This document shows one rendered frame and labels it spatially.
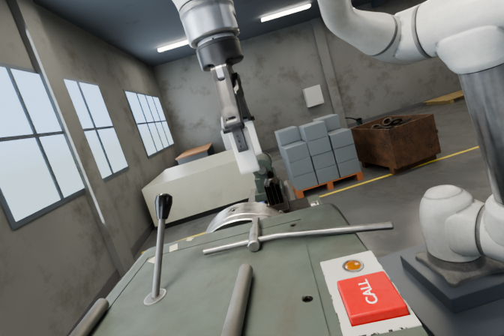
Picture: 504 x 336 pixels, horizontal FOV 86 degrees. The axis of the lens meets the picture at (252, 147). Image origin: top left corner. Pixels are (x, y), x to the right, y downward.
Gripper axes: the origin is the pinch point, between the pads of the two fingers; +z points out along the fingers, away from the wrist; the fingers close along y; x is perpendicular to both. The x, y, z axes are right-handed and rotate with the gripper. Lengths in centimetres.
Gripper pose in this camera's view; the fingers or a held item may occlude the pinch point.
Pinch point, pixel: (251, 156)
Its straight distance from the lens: 48.0
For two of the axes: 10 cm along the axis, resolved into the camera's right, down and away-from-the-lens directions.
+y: 0.6, -1.6, 9.8
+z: 2.9, 9.5, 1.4
